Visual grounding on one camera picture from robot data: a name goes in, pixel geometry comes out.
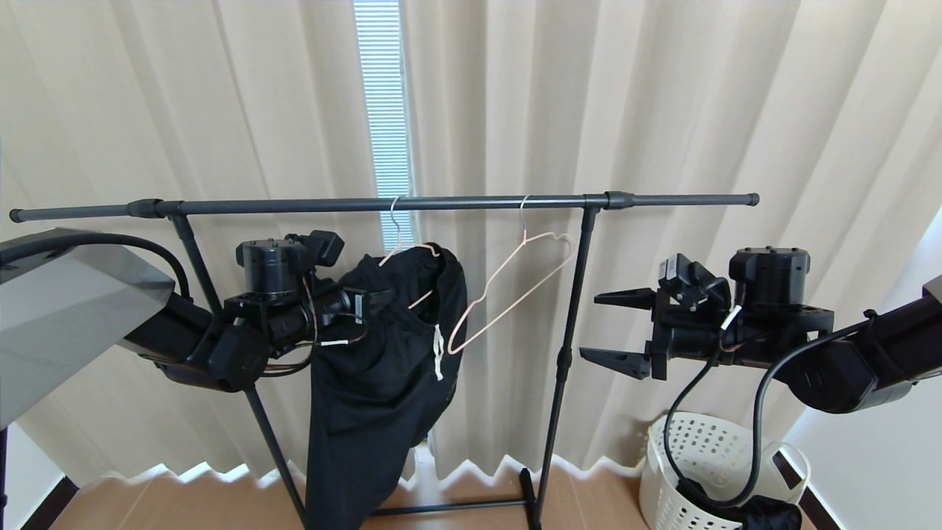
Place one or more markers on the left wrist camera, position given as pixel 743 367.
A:
pixel 320 246

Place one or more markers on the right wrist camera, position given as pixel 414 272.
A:
pixel 688 283

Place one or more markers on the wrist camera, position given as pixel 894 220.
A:
pixel 688 283
pixel 320 246

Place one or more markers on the heap of clothes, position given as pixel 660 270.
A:
pixel 765 514

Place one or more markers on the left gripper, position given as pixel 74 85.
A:
pixel 324 320

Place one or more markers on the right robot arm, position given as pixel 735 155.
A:
pixel 854 361

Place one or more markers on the window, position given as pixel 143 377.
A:
pixel 383 110

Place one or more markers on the black clothes rack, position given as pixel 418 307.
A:
pixel 309 206

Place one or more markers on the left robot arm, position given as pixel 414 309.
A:
pixel 73 309

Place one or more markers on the black shorts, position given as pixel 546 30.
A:
pixel 368 397

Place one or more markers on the beige curtain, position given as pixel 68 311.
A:
pixel 147 110
pixel 662 96

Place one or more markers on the white laundry basket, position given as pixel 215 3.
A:
pixel 699 449

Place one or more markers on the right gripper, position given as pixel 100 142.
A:
pixel 692 342

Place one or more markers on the pink clothes hanger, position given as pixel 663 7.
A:
pixel 397 235
pixel 515 258

